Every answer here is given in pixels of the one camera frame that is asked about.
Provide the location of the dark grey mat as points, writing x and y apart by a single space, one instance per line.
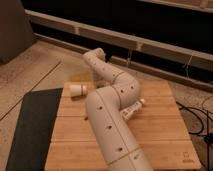
33 130

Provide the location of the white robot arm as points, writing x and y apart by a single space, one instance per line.
118 145

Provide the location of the wooden board table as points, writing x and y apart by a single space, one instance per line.
158 127

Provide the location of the brown cabinet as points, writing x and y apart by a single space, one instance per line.
16 34

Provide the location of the white glue bottle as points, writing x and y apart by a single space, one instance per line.
128 112

